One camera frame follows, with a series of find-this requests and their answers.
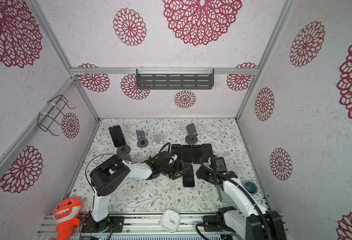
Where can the red orange plush toy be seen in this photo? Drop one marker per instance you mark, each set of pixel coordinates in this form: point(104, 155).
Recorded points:
point(66, 217)

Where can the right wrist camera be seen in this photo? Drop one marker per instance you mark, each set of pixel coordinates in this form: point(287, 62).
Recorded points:
point(218, 164)

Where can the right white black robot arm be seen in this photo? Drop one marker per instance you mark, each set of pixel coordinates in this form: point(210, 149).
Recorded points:
point(242, 198)

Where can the teal ceramic cup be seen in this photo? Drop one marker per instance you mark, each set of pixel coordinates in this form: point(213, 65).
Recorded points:
point(250, 187)

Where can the grey round stand back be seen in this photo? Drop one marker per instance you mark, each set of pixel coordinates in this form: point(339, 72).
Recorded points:
point(142, 141)

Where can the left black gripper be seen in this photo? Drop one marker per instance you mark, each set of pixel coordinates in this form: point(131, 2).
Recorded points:
point(177, 170)

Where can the dark grey wall shelf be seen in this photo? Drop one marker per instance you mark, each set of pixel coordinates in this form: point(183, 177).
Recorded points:
point(178, 79)

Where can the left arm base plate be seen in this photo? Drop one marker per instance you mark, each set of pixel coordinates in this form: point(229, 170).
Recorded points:
point(111, 224)

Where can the white phone stand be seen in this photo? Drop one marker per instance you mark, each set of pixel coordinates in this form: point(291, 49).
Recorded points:
point(157, 139)

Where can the wood base stand right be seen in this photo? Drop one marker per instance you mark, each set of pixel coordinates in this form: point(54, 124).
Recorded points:
point(192, 134)

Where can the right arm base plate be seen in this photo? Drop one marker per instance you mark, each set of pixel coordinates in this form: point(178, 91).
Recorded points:
point(215, 223)

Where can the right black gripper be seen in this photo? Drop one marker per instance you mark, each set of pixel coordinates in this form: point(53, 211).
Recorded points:
point(202, 173)

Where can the black wire wall rack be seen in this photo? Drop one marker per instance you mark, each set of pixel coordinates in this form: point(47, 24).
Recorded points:
point(49, 117)

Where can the aluminium front rail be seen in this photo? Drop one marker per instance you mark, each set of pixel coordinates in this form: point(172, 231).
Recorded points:
point(140, 226)

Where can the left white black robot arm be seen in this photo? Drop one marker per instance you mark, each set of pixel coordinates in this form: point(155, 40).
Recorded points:
point(107, 177)

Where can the white square clock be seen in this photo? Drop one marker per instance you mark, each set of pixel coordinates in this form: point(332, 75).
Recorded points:
point(170, 221)

